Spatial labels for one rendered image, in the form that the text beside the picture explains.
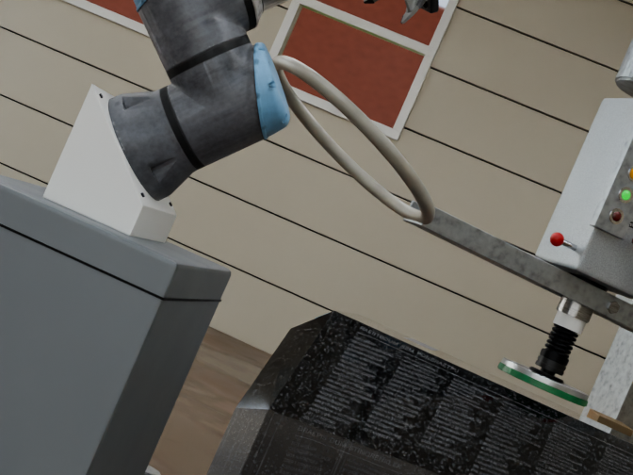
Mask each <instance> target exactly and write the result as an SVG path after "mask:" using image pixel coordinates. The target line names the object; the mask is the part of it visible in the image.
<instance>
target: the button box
mask: <svg viewBox="0 0 633 475"><path fill-rule="evenodd" d="M632 166H633V124H632V126H631V129H630V131H629V133H628V136H627V138H626V140H625V144H624V146H623V148H622V151H621V153H620V154H619V156H618V159H617V161H616V163H615V166H614V168H613V170H612V172H611V175H610V177H609V180H608V182H607V184H606V186H605V189H604V191H603V193H602V196H601V198H600V200H599V202H598V205H597V207H596V209H595V211H594V213H593V215H592V219H591V221H590V226H592V227H595V228H597V229H600V230H602V231H604V232H606V233H608V234H610V235H612V236H614V237H616V238H620V239H624V237H625V233H626V231H627V229H628V226H629V224H630V223H631V221H632V218H633V198H632V200H631V201H630V202H629V203H627V204H625V203H622V202H621V201H620V200H619V197H618V194H619V191H620V189H621V188H624V187H629V188H631V189H632V191H633V182H632V181H630V180H629V178H628V176H627V173H628V170H629V169H630V168H631V167H632ZM614 208H620V209H622V210H623V212H624V219H623V221H622V222H621V223H619V224H613V223H611V222H610V220H609V213H610V211H611V210H612V209H614Z"/></svg>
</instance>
